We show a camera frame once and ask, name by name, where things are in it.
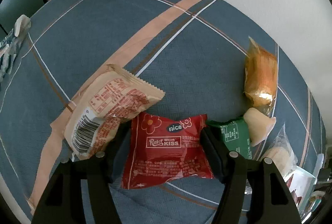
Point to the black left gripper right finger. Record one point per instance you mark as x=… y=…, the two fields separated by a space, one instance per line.
x=271 y=200

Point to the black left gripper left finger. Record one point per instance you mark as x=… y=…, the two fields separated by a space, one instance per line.
x=62 y=202

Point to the teal chair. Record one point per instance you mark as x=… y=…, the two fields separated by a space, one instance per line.
x=11 y=10

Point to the orange cake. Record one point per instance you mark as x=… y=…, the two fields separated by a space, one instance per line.
x=260 y=75

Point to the white box with print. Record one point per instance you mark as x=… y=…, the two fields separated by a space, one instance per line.
x=301 y=184

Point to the green snack packet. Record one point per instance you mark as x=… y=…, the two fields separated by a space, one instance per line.
x=235 y=135

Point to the cream pudding cup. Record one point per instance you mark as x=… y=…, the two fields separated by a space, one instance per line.
x=259 y=125

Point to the beige snack packet with barcode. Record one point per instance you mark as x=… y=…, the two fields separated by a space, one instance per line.
x=114 y=97

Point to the clear wrapped pastry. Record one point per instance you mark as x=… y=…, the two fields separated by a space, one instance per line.
x=281 y=153

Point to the red Rater Kiss snack packet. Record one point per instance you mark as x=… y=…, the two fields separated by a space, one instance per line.
x=163 y=150

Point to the blue plaid tablecloth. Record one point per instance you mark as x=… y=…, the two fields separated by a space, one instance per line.
x=193 y=50

